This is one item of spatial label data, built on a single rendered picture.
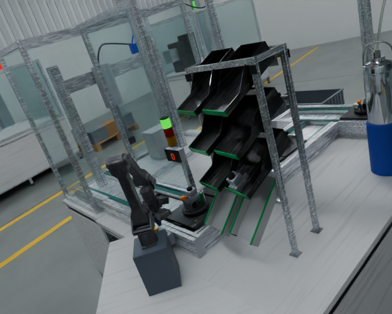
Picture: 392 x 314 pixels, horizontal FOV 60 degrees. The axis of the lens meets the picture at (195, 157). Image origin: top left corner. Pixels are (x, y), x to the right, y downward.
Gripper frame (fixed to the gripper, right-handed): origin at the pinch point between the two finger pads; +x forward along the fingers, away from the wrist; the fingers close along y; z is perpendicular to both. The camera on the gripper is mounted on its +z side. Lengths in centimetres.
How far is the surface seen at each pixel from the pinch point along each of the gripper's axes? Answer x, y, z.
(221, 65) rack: -61, -41, 24
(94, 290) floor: 105, 136, -12
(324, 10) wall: 16, 443, 1014
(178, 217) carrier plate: 7.3, 1.6, 11.8
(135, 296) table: 18.1, -9.7, -27.2
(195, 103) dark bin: -49, -28, 19
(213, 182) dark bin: -16.0, -28.1, 15.6
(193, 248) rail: 12.8, -16.8, 2.9
